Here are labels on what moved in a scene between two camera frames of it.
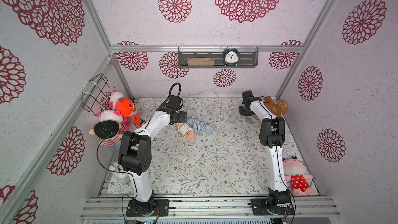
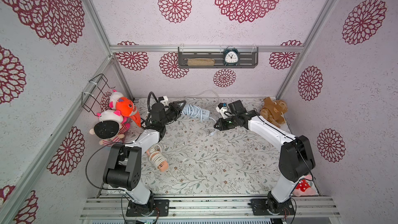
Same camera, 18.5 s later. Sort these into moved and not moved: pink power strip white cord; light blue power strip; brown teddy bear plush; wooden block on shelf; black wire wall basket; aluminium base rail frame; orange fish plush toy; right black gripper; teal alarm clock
Moved: pink power strip white cord; right black gripper; light blue power strip
Not moved: black wire wall basket; brown teddy bear plush; teal alarm clock; wooden block on shelf; orange fish plush toy; aluminium base rail frame
